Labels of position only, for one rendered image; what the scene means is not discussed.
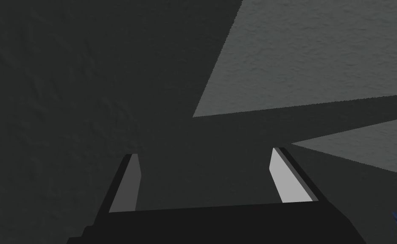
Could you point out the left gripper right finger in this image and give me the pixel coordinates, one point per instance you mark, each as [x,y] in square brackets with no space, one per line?
[291,183]

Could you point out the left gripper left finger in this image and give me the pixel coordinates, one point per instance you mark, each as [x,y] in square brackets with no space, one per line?
[125,188]

